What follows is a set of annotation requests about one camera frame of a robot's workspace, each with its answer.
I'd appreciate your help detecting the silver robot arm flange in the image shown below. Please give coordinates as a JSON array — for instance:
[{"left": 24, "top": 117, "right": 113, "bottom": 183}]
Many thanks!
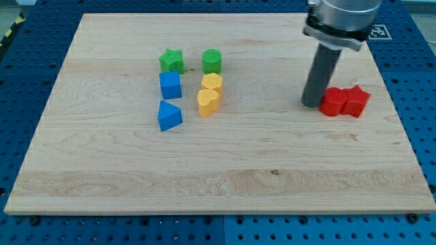
[{"left": 303, "top": 0, "right": 382, "bottom": 52}]

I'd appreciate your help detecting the yellow heart block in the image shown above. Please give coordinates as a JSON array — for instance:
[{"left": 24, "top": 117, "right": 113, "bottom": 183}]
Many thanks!
[{"left": 197, "top": 89, "right": 220, "bottom": 118}]

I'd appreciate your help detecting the yellow hexagon block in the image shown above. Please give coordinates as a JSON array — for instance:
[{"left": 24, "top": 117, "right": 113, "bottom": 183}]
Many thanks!
[{"left": 201, "top": 73, "right": 223, "bottom": 98}]

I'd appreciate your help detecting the blue triangle block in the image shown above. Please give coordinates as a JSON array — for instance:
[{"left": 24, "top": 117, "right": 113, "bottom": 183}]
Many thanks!
[{"left": 157, "top": 100, "right": 183, "bottom": 131}]

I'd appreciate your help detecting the blue cube block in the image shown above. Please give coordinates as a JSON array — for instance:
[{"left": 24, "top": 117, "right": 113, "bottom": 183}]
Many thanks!
[{"left": 159, "top": 71, "right": 182, "bottom": 99}]

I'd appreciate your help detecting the green cylinder block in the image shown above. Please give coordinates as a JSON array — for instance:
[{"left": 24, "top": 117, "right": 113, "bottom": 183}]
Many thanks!
[{"left": 202, "top": 49, "right": 222, "bottom": 74}]

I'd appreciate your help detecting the wooden board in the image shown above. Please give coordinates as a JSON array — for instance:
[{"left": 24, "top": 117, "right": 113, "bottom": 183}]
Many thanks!
[{"left": 5, "top": 14, "right": 435, "bottom": 216}]

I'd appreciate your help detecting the green star block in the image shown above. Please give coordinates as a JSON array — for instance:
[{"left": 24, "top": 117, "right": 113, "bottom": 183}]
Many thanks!
[{"left": 159, "top": 48, "right": 185, "bottom": 74}]

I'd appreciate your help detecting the red cylinder block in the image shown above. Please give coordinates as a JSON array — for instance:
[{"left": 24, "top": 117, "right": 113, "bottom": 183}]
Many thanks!
[{"left": 319, "top": 87, "right": 347, "bottom": 116}]

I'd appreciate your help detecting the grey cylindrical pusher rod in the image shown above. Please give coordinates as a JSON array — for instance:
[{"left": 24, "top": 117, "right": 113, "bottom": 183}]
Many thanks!
[{"left": 301, "top": 44, "right": 341, "bottom": 108}]

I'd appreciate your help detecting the red star block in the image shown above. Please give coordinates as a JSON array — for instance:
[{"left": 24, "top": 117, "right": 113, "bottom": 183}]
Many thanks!
[{"left": 341, "top": 85, "right": 371, "bottom": 118}]

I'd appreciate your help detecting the white fiducial marker tag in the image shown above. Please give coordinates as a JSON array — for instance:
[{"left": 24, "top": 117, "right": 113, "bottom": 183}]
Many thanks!
[{"left": 368, "top": 24, "right": 392, "bottom": 40}]

